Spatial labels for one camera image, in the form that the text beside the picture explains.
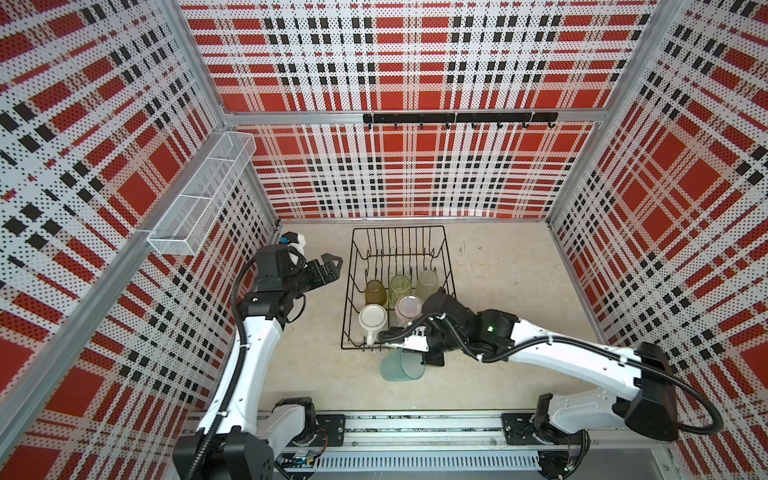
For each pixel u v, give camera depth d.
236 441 0.38
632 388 0.40
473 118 0.89
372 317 0.85
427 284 0.87
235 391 0.42
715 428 0.38
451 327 0.53
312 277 0.67
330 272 0.68
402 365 0.63
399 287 0.97
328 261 0.69
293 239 0.68
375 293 0.91
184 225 0.93
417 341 0.59
